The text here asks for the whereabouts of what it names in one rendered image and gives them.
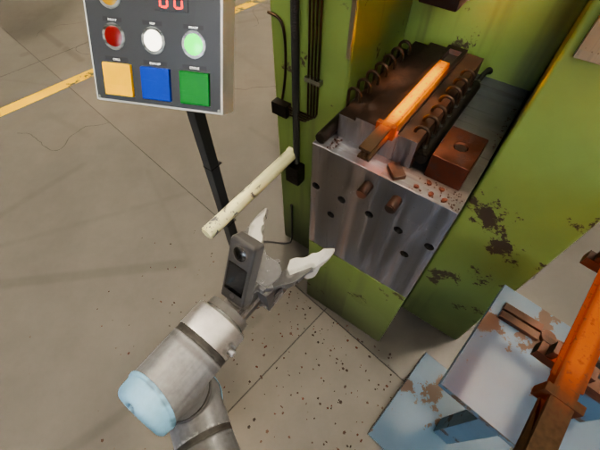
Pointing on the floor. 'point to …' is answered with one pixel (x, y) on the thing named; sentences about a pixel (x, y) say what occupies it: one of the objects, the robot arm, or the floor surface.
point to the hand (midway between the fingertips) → (300, 225)
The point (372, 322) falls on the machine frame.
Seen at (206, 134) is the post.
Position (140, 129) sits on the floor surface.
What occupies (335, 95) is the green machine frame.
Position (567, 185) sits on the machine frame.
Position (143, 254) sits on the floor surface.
